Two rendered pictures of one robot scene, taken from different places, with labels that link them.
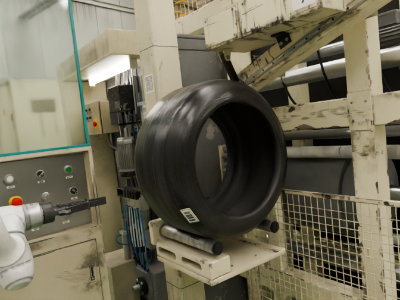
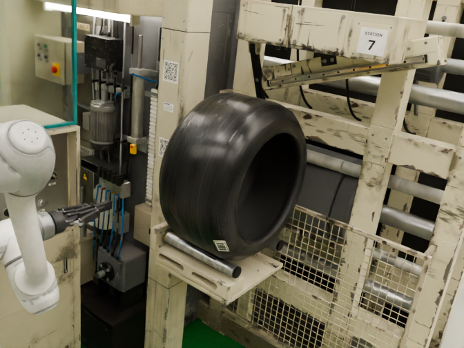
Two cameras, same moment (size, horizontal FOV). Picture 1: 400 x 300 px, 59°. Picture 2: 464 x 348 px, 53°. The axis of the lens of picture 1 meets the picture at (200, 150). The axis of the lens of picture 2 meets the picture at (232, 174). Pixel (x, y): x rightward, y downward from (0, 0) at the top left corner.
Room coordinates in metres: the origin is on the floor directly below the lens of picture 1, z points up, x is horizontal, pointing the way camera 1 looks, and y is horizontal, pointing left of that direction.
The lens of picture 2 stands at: (-0.15, 0.47, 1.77)
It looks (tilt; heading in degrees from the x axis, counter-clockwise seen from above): 20 degrees down; 342
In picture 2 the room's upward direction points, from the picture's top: 7 degrees clockwise
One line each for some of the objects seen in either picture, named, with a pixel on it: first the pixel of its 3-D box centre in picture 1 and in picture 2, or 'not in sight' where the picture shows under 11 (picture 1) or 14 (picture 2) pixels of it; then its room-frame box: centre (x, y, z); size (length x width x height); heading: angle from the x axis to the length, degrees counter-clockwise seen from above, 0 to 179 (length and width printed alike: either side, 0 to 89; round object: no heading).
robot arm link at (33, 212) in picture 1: (33, 215); (41, 226); (1.23, 0.61, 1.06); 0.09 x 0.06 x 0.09; 36
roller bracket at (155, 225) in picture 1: (191, 221); (189, 224); (1.52, 0.07, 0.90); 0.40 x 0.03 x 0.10; 126
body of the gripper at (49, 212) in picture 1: (54, 211); (61, 219); (1.27, 0.55, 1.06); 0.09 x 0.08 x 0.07; 126
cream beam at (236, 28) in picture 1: (273, 16); (324, 30); (1.45, -0.35, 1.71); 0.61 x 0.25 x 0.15; 36
